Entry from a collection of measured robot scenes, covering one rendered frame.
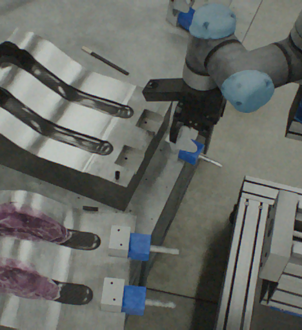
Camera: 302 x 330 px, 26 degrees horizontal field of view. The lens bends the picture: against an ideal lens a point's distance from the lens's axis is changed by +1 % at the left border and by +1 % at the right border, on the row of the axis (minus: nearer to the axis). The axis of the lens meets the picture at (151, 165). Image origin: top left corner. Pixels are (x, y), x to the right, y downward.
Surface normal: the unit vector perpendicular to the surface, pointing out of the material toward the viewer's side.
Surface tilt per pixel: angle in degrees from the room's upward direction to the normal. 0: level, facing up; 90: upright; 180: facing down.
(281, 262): 90
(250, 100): 90
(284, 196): 0
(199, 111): 0
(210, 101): 90
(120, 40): 0
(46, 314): 24
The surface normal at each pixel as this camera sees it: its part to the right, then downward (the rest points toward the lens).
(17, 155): -0.37, 0.73
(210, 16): 0.08, -0.59
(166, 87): -0.38, -0.70
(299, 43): -0.69, 0.58
